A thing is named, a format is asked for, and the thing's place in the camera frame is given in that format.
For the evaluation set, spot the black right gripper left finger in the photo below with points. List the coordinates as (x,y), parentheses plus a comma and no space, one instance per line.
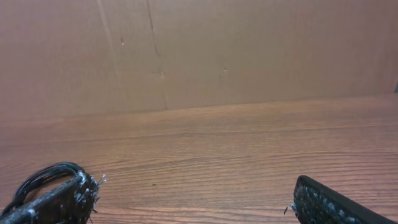
(71,202)

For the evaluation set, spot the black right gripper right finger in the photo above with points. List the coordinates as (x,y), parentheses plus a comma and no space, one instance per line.
(315,203)

